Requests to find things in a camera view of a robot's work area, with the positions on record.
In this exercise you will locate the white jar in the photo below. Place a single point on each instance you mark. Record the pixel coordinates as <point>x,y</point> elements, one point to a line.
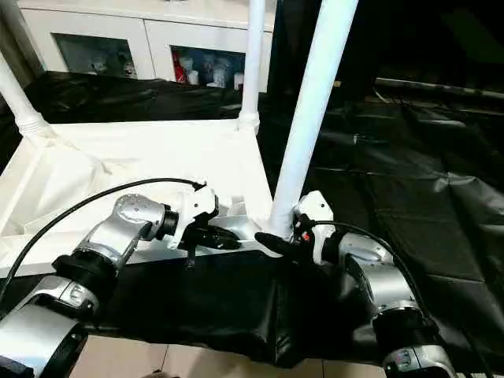
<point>192,76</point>

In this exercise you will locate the white tub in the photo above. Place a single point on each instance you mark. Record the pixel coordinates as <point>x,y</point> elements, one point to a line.
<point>219,76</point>

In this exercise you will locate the black work mat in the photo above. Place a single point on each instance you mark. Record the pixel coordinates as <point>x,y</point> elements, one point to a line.
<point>413,177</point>

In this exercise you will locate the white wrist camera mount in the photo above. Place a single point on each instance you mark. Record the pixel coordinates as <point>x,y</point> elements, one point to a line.
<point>319,208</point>
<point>201,204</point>

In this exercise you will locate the red package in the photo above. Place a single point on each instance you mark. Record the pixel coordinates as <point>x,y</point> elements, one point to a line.
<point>180,70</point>

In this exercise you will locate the white glass door cabinet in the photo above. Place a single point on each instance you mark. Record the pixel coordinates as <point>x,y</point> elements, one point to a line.
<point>138,23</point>

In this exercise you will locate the white plastic table top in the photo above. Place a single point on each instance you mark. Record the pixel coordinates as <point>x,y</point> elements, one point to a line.
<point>138,157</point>

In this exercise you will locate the white cup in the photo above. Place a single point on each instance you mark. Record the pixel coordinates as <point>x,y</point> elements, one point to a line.
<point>239,81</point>

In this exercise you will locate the dark long rod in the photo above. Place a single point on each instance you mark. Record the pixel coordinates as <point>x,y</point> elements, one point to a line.
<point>441,88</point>

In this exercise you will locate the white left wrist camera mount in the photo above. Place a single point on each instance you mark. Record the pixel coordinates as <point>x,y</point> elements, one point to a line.
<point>201,204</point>

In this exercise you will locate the beige curtain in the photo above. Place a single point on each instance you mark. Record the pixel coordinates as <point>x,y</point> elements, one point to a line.
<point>23,39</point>

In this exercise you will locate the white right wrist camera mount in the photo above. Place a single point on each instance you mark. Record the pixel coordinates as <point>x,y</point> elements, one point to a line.
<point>319,208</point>

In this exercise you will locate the white plastic table leg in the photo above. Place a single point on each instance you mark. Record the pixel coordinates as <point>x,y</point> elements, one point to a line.
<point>23,106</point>
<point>315,98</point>
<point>251,59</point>

